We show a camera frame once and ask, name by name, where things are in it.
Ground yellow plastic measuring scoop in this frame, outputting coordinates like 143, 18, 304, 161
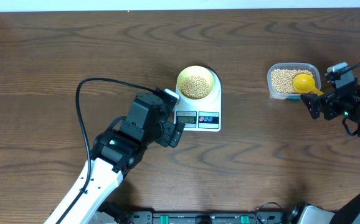
292, 74, 324, 96

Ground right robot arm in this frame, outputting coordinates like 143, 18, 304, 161
286, 80, 360, 223

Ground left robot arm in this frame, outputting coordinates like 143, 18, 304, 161
46, 89, 184, 223

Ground white digital kitchen scale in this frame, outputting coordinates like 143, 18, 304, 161
174, 68, 222, 132

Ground soybeans in yellow bowl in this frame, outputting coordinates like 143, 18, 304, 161
181, 76, 211, 100

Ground pale yellow plastic bowl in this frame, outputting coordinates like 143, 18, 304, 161
176, 65, 215, 96

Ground pile of soybeans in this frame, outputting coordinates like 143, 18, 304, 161
271, 69, 313, 93

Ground clear plastic container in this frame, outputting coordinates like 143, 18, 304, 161
267, 62, 321, 101

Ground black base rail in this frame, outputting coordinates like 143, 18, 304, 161
98, 202, 293, 224

